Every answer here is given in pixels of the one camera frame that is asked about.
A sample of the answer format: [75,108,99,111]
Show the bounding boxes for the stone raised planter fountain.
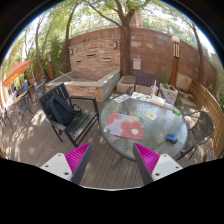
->
[46,70,120,102]

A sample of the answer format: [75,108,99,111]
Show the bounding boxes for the large tree trunk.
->
[83,0,151,77]

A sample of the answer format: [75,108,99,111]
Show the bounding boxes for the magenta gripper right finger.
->
[133,143,182,185]

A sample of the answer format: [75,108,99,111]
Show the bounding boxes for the black slatted patio chair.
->
[38,83,99,147]

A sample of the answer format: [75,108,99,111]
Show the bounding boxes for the black backpack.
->
[45,95,81,126]

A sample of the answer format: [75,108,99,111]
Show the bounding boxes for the square concrete planter pot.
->
[160,83,178,105]

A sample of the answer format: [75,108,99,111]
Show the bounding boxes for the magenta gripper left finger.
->
[41,143,92,185]

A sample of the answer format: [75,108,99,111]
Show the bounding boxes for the white paper sheet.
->
[113,94,130,103]

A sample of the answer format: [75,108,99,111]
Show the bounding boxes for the blue black computer mouse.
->
[166,134,177,144]

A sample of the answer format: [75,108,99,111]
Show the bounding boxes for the wooden lamp post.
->
[169,36,180,86]

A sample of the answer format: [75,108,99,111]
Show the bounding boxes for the clear plastic drink cup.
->
[151,80,158,97]

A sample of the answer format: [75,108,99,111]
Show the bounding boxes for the black mesh metal chair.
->
[177,110,214,160]

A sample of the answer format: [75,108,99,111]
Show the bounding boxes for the dark wooden far chair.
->
[126,71,161,95]

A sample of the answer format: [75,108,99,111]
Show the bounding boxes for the open magazine papers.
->
[131,92,165,106]

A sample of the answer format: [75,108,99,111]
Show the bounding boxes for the orange patio umbrella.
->
[3,60,31,87]

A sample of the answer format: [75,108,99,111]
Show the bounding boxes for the green marker pen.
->
[173,108,181,116]

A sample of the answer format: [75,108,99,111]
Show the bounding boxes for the round glass patio table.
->
[100,97,188,161]

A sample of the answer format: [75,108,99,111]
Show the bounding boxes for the floral mouse pad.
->
[104,113,144,140]

